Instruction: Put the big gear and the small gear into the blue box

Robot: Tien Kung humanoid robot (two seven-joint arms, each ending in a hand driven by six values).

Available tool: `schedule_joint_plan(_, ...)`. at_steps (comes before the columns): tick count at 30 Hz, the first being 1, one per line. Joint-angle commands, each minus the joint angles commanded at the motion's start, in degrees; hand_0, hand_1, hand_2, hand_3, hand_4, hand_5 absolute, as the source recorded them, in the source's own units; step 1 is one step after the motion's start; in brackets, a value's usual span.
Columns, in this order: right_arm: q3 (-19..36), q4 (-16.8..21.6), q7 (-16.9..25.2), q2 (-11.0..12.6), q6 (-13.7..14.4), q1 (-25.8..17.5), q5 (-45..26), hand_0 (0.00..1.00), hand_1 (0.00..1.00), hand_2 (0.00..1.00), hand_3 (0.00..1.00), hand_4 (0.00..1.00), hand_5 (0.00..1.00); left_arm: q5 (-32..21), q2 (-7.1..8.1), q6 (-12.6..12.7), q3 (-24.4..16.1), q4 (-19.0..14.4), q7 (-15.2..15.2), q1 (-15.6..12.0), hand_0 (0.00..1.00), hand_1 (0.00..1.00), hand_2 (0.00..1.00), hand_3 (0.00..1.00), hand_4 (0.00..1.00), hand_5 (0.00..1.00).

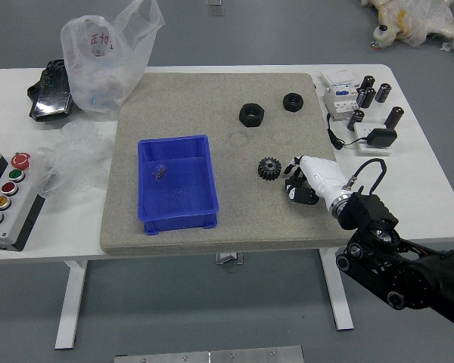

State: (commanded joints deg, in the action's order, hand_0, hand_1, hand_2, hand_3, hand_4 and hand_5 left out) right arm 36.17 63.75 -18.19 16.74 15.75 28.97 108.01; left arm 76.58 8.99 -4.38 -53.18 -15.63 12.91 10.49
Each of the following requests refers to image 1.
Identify small black nut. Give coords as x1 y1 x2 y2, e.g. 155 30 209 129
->
282 92 306 112

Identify big black nut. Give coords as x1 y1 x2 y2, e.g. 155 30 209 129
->
238 102 266 129

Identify blue plastic box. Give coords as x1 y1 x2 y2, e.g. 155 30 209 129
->
136 135 219 236

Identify metal bracket under table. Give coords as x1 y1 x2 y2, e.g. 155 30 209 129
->
214 252 244 265

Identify white table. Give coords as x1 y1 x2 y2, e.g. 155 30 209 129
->
0 64 454 351

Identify black power adapter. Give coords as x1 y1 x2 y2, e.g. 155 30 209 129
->
366 128 398 148

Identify black adapter cord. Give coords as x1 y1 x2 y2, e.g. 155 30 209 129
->
326 113 370 150

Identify red emergency stop button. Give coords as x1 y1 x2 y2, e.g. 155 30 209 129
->
11 152 32 170

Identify plush toy in plastic wrap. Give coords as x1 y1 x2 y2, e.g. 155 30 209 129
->
360 0 454 60

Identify large black gear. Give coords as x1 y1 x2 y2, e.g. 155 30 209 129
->
257 157 284 182

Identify white plastic bag red print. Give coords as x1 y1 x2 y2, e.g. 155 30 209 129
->
60 0 166 122

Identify white circuit breaker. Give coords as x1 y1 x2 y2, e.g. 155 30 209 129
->
322 85 362 122

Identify white switch panel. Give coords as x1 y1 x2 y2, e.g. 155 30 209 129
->
320 69 359 90

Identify white socket plate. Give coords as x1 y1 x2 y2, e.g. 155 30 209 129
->
353 123 394 157

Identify grey button control box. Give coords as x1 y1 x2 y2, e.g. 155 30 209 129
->
0 145 46 253

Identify small metal floor plate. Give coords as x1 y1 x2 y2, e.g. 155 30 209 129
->
206 0 227 17

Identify grey-brown mat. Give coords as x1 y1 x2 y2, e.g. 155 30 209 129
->
99 72 355 255

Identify large metal plate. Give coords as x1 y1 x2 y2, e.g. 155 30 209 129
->
113 346 305 363

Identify clear bubble wrap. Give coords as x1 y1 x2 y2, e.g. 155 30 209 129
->
36 121 117 197

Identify black plastic tray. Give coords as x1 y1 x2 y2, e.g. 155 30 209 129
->
26 58 75 123

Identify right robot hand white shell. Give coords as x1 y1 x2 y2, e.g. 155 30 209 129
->
283 154 349 207

